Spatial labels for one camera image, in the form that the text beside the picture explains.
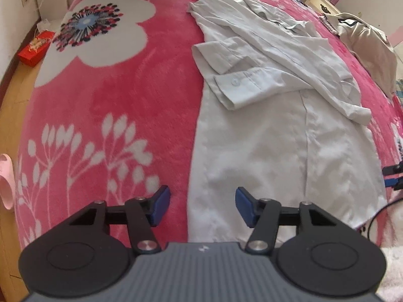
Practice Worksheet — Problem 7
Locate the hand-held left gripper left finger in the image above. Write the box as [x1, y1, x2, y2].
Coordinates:
[63, 185, 171, 255]

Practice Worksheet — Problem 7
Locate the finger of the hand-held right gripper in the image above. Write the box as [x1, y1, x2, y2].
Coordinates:
[382, 162, 403, 175]
[383, 177, 403, 191]

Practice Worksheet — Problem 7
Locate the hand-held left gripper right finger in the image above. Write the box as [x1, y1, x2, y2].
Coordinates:
[235, 186, 342, 255]

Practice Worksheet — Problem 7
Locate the white shirt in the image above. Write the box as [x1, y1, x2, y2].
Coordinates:
[187, 0, 388, 244]

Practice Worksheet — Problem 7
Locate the pink floral blanket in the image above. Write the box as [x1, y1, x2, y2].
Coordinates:
[14, 0, 403, 252]

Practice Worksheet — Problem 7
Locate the beige jacket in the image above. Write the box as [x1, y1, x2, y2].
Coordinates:
[334, 12, 398, 98]

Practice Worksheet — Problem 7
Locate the pink slipper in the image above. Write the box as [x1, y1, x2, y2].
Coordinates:
[0, 154, 15, 210]

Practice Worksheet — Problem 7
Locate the cream nightstand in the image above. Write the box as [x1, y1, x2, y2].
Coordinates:
[304, 0, 341, 15]

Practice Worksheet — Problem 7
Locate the red gift box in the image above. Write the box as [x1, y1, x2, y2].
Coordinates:
[17, 30, 55, 67]

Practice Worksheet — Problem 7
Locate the white plastic bag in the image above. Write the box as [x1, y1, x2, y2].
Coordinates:
[36, 20, 62, 33]

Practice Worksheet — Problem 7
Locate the black cable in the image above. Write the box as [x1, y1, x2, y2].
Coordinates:
[365, 198, 403, 240]

